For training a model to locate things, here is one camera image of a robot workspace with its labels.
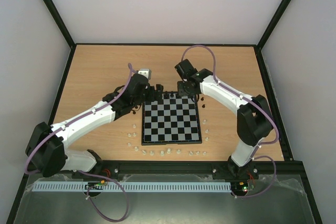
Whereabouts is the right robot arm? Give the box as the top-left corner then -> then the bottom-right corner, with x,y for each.
175,59 -> 276,178

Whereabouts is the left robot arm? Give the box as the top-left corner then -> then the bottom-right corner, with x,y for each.
25,73 -> 163,177

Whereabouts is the black and white chessboard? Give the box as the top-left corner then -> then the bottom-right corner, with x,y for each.
141,92 -> 202,146

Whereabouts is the clear plastic sheet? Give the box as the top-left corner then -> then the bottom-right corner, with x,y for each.
14,175 -> 314,223

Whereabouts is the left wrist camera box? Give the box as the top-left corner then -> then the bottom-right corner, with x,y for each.
137,69 -> 152,80

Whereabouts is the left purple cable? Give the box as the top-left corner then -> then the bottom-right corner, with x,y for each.
24,63 -> 130,221

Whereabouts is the black aluminium rail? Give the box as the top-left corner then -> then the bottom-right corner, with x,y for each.
26,158 -> 305,180

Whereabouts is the white slotted cable duct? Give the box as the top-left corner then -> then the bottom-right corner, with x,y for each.
32,182 -> 232,193

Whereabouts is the black cage frame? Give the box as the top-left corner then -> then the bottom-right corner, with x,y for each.
1,0 -> 335,223

